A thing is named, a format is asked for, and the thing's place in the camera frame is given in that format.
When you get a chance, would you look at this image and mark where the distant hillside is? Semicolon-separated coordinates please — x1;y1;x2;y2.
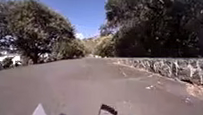
81;31;115;58

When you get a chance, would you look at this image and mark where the grey asphalt road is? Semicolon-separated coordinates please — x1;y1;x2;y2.
0;51;203;115

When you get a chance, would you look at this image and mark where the row of dark trees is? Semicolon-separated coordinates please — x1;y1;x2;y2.
98;0;203;63

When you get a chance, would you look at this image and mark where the row of leafy trees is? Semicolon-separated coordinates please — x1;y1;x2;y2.
0;0;93;77

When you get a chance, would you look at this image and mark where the white building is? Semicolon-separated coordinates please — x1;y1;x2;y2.
0;52;24;65

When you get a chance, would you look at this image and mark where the low stone wall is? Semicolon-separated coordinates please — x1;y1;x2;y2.
109;53;203;88

